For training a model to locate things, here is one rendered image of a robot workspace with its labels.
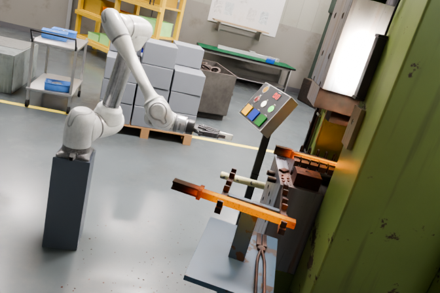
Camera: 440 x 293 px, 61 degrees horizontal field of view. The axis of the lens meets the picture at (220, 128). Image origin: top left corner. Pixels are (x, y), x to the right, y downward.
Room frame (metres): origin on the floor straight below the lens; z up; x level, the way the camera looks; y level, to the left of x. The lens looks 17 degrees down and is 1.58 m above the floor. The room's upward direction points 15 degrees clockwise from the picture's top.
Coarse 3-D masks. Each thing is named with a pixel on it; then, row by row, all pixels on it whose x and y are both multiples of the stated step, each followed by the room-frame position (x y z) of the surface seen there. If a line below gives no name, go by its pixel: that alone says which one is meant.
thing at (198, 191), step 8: (176, 184) 1.11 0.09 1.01; (184, 184) 1.10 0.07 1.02; (192, 184) 1.11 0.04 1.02; (184, 192) 1.10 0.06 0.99; (192, 192) 1.10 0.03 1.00; (200, 192) 1.08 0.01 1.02; (208, 192) 1.10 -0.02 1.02; (208, 200) 1.08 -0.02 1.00; (216, 200) 1.08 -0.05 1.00; (224, 200) 1.08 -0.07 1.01; (232, 200) 1.09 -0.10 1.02; (232, 208) 1.07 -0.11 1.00; (240, 208) 1.07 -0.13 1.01; (248, 208) 1.07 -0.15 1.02; (256, 208) 1.08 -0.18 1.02; (264, 216) 1.06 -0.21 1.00; (272, 216) 1.05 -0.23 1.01; (280, 216) 1.06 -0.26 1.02; (288, 224) 1.05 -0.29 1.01
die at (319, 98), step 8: (312, 80) 1.89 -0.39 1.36; (312, 88) 1.83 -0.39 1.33; (320, 88) 1.70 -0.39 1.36; (312, 96) 1.77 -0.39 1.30; (320, 96) 1.70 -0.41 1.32; (328, 96) 1.70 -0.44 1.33; (336, 96) 1.70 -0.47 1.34; (344, 96) 1.70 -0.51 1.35; (312, 104) 1.72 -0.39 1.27; (320, 104) 1.70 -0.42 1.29; (328, 104) 1.70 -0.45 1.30; (336, 104) 1.70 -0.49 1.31; (344, 104) 1.70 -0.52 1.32; (352, 104) 1.70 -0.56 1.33; (344, 112) 1.70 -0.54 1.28
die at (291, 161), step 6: (294, 150) 1.88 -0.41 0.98; (294, 156) 1.74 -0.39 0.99; (318, 156) 1.89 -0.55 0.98; (288, 162) 1.82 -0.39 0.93; (294, 162) 1.70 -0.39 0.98; (306, 162) 1.71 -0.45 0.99; (312, 162) 1.74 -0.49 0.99; (306, 168) 1.70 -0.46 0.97; (312, 168) 1.70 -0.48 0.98; (324, 168) 1.70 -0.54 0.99; (330, 168) 1.72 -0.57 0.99; (330, 174) 1.70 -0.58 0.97
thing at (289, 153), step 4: (276, 148) 1.76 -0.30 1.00; (280, 148) 1.76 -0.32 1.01; (284, 148) 1.76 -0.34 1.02; (288, 148) 1.77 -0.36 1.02; (276, 152) 1.76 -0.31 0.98; (280, 152) 1.76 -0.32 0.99; (284, 152) 1.76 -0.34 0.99; (288, 152) 1.76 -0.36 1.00; (292, 152) 1.75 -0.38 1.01; (296, 152) 1.77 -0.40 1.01; (284, 156) 1.76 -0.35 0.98; (288, 156) 1.76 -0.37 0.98; (292, 156) 1.75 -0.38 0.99; (304, 156) 1.76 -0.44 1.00; (308, 156) 1.76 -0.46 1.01; (312, 156) 1.78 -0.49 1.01; (316, 160) 1.76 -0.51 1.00; (320, 160) 1.76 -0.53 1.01; (324, 160) 1.77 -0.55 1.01; (328, 160) 1.78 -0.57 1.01; (332, 164) 1.76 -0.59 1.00; (336, 164) 1.76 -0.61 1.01
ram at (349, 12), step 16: (352, 0) 1.65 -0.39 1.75; (368, 0) 1.65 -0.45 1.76; (336, 16) 1.84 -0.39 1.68; (352, 16) 1.65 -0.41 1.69; (368, 16) 1.65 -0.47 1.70; (384, 16) 1.65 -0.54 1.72; (336, 32) 1.74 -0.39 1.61; (352, 32) 1.65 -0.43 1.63; (368, 32) 1.65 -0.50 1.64; (384, 32) 1.65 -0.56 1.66; (336, 48) 1.65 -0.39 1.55; (352, 48) 1.65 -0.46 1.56; (368, 48) 1.65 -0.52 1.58; (320, 64) 1.83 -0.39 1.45; (336, 64) 1.65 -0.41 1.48; (352, 64) 1.65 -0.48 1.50; (320, 80) 1.72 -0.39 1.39; (336, 80) 1.65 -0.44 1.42; (352, 80) 1.65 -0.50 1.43
